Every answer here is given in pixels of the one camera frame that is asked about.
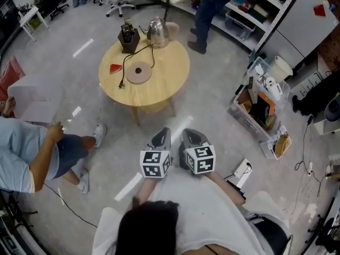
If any red diamond sticker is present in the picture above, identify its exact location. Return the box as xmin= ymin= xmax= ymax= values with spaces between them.
xmin=313 ymin=4 xmax=327 ymax=18

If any round wooden table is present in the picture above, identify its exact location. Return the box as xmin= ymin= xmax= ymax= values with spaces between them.
xmin=98 ymin=35 xmax=191 ymax=127

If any white metal shelf unit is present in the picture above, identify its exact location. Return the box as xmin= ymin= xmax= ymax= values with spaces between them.
xmin=209 ymin=0 xmax=303 ymax=55

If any person's white shirt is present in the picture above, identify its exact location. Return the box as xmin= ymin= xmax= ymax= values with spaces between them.
xmin=92 ymin=176 xmax=266 ymax=255

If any white plastic jug with handle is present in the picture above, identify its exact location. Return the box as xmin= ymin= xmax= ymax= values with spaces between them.
xmin=264 ymin=75 xmax=283 ymax=100

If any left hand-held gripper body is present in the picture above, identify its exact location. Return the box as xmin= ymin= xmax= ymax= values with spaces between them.
xmin=140 ymin=149 xmax=173 ymax=180

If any green crate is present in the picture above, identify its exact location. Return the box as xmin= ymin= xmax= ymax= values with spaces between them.
xmin=28 ymin=17 xmax=42 ymax=30

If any person's left forearm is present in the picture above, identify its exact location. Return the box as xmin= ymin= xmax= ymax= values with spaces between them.
xmin=134 ymin=176 xmax=160 ymax=204

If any grey oval shell device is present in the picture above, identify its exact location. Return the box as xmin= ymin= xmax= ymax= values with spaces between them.
xmin=324 ymin=93 xmax=340 ymax=123

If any small white table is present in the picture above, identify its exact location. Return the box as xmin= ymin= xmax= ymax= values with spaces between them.
xmin=18 ymin=5 xmax=50 ymax=42

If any black remote control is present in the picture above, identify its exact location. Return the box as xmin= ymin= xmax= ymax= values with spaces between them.
xmin=121 ymin=23 xmax=133 ymax=44

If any black double door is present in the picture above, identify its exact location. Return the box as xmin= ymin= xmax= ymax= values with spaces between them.
xmin=0 ymin=0 xmax=21 ymax=47

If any red watermelon slice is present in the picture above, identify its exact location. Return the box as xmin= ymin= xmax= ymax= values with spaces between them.
xmin=109 ymin=63 xmax=124 ymax=75

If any brown remote holder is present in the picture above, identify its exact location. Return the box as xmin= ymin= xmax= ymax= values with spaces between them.
xmin=118 ymin=27 xmax=141 ymax=54

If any stainless steel kettle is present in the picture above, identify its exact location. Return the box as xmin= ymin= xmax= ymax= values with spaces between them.
xmin=138 ymin=16 xmax=179 ymax=49

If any wooden slotted box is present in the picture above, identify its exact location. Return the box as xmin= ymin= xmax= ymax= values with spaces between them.
xmin=275 ymin=134 xmax=290 ymax=156

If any pink folding chair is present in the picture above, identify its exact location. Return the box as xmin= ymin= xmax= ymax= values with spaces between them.
xmin=0 ymin=56 xmax=27 ymax=105

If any white power strip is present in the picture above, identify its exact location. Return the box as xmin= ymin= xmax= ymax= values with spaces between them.
xmin=233 ymin=158 xmax=252 ymax=177

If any clear bin of brown boxes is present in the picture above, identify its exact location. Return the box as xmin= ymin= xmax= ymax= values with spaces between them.
xmin=227 ymin=85 xmax=278 ymax=143

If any grey metal cabinet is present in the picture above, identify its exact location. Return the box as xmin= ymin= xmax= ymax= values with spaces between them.
xmin=262 ymin=0 xmax=340 ymax=69

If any white round appliance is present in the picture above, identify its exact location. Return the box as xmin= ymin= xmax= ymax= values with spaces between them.
xmin=253 ymin=64 xmax=265 ymax=82

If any translucent storage box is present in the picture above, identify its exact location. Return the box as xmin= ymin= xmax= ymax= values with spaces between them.
xmin=7 ymin=74 xmax=63 ymax=124

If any white drawer cabinet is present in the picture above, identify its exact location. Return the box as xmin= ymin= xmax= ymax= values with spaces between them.
xmin=291 ymin=70 xmax=326 ymax=97

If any person's right forearm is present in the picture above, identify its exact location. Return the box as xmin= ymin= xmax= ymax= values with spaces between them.
xmin=204 ymin=170 xmax=245 ymax=207

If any white plastic basket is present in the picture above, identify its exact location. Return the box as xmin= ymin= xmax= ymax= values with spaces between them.
xmin=259 ymin=125 xmax=292 ymax=160

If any black bag with strap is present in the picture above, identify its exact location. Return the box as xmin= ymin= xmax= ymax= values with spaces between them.
xmin=246 ymin=214 xmax=293 ymax=255

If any black power cord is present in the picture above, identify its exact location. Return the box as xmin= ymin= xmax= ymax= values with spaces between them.
xmin=118 ymin=43 xmax=156 ymax=89

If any cream plastic bucket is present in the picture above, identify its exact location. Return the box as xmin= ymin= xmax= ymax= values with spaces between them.
xmin=269 ymin=55 xmax=294 ymax=83

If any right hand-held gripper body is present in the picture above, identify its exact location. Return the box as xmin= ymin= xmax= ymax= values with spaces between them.
xmin=178 ymin=141 xmax=216 ymax=175

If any clear lidded storage box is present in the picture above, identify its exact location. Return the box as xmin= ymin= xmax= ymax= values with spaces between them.
xmin=224 ymin=11 xmax=257 ymax=39

